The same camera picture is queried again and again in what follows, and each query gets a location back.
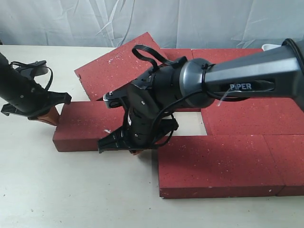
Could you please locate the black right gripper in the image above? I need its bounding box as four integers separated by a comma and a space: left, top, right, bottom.
97, 83, 179, 155

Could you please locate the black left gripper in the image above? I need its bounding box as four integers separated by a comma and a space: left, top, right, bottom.
0, 80, 72, 126

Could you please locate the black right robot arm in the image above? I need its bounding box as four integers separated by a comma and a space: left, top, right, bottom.
97, 38, 304, 154

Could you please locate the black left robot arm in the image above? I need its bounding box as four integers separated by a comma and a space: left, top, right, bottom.
0, 54, 72, 126

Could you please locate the red brick front large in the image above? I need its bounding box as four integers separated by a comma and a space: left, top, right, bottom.
158, 135, 285, 199

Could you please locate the red brick right third row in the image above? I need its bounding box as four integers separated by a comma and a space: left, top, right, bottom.
201, 98, 304, 135

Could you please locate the pale blue backdrop curtain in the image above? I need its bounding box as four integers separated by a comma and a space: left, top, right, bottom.
0, 0, 304, 48

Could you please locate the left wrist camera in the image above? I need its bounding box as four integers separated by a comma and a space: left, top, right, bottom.
12, 60, 48, 79

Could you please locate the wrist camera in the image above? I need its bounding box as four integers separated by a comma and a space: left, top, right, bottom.
103, 89, 130, 110
12, 60, 48, 79

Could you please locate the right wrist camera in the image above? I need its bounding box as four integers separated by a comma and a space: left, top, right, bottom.
103, 89, 130, 110

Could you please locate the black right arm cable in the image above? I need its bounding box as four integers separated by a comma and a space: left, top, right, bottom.
132, 44, 188, 149

